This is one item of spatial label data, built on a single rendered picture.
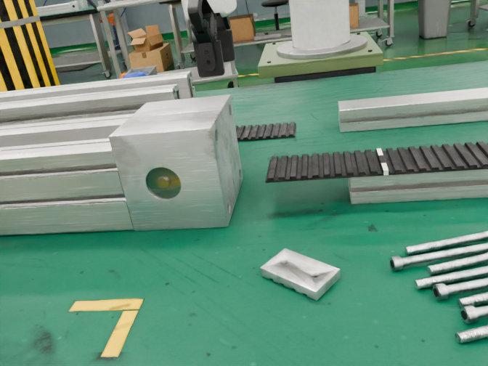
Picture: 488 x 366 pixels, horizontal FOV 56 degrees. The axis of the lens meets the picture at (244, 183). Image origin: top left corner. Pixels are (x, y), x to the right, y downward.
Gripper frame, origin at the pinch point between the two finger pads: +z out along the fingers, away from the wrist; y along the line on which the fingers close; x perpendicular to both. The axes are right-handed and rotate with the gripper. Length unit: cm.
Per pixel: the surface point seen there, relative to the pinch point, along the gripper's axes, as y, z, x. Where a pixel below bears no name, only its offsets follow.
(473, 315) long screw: -36.2, 9.9, -20.6
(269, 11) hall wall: 745, 63, 61
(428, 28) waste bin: 474, 76, -130
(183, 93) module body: 2.4, 4.6, 6.0
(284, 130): -0.5, 10.2, -7.6
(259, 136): -2.3, 10.2, -4.5
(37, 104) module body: -4.6, 2.4, 23.6
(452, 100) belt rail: -1.9, 7.7, -28.2
